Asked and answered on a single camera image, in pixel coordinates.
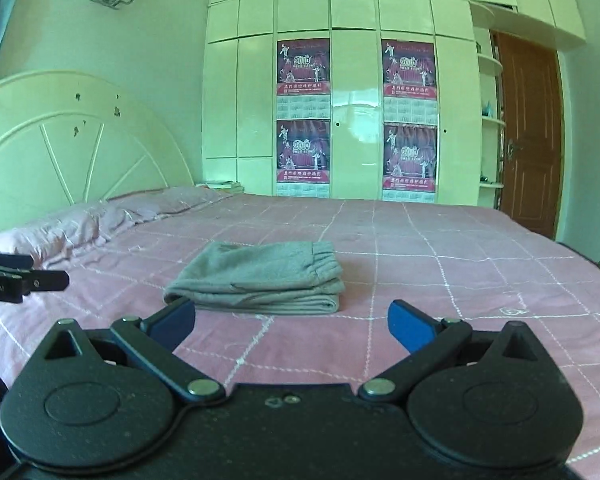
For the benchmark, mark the grey pants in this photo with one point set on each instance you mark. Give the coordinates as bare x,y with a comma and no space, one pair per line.
260,275

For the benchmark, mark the pale arched headboard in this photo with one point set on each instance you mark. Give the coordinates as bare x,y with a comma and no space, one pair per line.
55,160

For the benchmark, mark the pink pillow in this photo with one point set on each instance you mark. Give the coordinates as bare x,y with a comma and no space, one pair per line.
130,212

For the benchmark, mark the pale green wardrobe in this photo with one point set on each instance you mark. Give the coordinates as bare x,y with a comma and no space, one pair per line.
355,75

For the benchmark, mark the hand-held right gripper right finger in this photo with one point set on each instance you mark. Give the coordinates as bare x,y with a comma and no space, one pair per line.
410,325

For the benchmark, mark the brown wooden door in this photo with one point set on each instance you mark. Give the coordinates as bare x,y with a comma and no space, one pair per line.
530,135

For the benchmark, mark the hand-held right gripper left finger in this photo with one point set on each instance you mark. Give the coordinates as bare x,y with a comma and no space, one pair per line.
170,317

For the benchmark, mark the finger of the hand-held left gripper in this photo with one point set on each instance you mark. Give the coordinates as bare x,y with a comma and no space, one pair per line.
7,260
50,281

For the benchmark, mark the corner wall shelf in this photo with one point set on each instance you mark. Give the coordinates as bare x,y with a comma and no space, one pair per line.
491,120

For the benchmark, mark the pink quilted bedspread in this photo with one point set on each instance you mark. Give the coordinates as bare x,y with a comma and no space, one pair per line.
480,285

